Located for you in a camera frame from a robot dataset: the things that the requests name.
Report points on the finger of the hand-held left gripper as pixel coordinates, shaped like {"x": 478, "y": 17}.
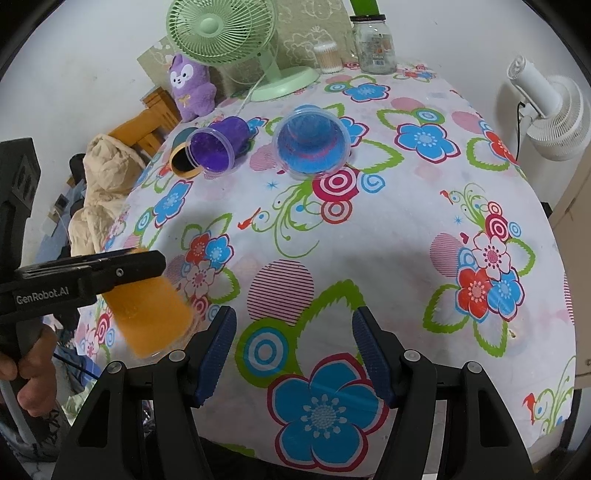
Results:
{"x": 134, "y": 270}

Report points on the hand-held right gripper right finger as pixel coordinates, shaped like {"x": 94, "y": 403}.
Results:
{"x": 371, "y": 357}

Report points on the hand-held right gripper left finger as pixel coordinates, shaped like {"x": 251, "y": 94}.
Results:
{"x": 216, "y": 357}

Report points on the orange plastic cup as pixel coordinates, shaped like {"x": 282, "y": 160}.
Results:
{"x": 152, "y": 314}

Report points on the yellow plastic cup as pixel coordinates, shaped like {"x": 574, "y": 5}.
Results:
{"x": 178, "y": 168}

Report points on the purple plastic cup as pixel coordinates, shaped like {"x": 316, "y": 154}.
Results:
{"x": 217, "y": 147}

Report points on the blue plastic cup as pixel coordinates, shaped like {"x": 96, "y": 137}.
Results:
{"x": 311, "y": 143}

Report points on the person's left hand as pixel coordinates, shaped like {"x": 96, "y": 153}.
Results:
{"x": 39, "y": 378}

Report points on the beige quilted blanket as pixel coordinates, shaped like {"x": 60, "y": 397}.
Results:
{"x": 106, "y": 175}

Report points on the floral tablecloth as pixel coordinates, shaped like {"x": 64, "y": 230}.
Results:
{"x": 369, "y": 240}

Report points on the wooden chair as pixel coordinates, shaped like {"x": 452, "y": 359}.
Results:
{"x": 147, "y": 129}

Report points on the purple plush toy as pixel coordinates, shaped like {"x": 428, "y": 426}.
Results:
{"x": 189, "y": 92}

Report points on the green table fan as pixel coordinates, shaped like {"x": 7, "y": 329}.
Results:
{"x": 217, "y": 27}

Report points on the cotton swab container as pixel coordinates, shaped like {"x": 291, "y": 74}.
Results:
{"x": 328, "y": 57}

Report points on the white clip fan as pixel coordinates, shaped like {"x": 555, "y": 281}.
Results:
{"x": 554, "y": 115}

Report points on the glass jar with black lid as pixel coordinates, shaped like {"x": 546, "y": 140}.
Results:
{"x": 374, "y": 46}

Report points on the green bottle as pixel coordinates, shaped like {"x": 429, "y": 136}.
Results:
{"x": 365, "y": 7}

